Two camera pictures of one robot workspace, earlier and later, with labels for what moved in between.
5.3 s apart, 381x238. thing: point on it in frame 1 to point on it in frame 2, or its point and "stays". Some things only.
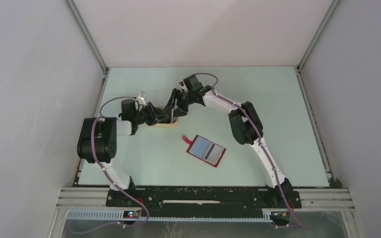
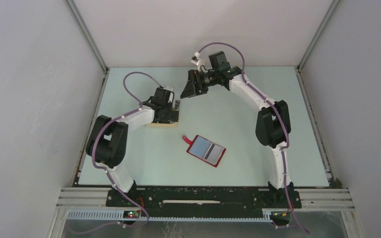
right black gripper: (174, 95) to (191, 89)
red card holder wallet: (205, 149) stays
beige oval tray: (164, 125) stays
